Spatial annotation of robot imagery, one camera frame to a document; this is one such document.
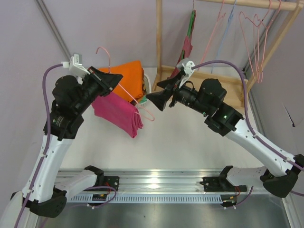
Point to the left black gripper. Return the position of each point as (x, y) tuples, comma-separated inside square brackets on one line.
[(99, 80)]

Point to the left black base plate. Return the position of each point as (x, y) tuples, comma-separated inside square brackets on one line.
[(112, 181)]

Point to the aluminium mounting rail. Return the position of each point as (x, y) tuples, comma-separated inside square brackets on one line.
[(158, 181)]

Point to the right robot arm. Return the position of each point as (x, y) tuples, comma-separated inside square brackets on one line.
[(278, 175)]

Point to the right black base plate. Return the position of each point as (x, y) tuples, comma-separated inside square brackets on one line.
[(213, 184)]

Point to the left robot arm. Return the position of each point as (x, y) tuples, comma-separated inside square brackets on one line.
[(64, 117)]

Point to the blue wire hanger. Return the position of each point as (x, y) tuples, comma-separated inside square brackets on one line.
[(229, 20)]

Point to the orange folded cloth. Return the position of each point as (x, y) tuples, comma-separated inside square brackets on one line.
[(129, 71)]

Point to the green plastic hanger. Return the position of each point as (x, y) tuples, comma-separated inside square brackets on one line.
[(192, 21)]

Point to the wooden clothes rack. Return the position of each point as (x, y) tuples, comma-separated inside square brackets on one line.
[(236, 94)]

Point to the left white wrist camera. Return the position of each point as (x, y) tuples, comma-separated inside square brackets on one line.
[(75, 66)]

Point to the pink trousers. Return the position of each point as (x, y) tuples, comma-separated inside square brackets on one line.
[(119, 112)]

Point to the maroon tank top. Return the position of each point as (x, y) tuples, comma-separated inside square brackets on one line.
[(185, 53)]

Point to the pink wire hanger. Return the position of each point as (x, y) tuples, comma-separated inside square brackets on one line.
[(245, 20), (212, 38), (108, 69), (260, 33)]

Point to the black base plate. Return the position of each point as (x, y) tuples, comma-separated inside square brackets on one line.
[(213, 184), (112, 181)]

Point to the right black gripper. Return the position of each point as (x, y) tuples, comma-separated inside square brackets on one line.
[(171, 92)]

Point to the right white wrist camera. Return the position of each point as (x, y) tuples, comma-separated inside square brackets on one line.
[(186, 66)]

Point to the white slotted cable duct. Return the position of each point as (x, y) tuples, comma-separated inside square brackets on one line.
[(151, 198)]

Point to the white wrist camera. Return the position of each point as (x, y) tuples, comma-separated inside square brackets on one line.
[(186, 66), (75, 66)]

